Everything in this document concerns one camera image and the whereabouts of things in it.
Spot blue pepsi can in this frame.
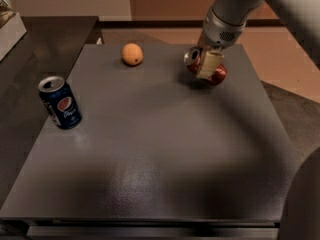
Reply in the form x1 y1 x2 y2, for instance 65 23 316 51
38 76 82 130

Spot red coke can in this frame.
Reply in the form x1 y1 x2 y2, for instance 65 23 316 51
184 46 227 86

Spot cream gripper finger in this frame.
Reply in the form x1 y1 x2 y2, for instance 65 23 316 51
196 48 224 79

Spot white box at left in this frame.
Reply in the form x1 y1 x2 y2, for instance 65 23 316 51
0 0 27 61

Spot orange fruit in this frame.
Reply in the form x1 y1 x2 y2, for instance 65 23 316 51
121 43 143 66

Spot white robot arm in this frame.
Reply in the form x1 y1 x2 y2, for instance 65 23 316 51
197 0 320 240

